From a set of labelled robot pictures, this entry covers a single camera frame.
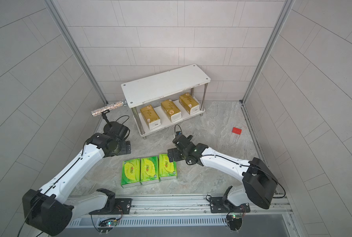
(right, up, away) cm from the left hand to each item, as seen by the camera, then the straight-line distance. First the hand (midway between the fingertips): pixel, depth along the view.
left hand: (123, 148), depth 80 cm
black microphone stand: (-16, +10, +17) cm, 25 cm away
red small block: (+69, +7, +20) cm, 72 cm away
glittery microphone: (-5, +26, +11) cm, 29 cm away
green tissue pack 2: (+15, -11, -3) cm, 19 cm away
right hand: (+28, -4, +2) cm, 28 cm away
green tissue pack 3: (+24, -11, -3) cm, 27 cm away
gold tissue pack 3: (+39, +24, +17) cm, 49 cm away
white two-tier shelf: (+22, +34, +1) cm, 41 cm away
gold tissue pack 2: (+26, +19, +14) cm, 35 cm away
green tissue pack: (+5, -12, -4) cm, 14 cm away
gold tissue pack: (+12, +17, +12) cm, 24 cm away
